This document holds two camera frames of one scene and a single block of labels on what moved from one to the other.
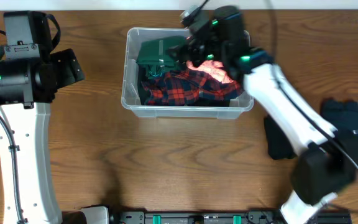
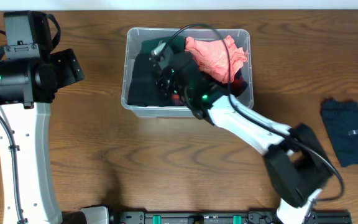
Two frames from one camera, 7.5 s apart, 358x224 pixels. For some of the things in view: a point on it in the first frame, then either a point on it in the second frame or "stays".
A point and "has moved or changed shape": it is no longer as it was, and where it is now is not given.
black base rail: [222, 217] stays
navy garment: [350, 123] stays
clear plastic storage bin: [186, 73] stays
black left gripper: [68, 68] stays
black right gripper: [196, 44] → [163, 83]
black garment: [278, 144] has moved or changed shape
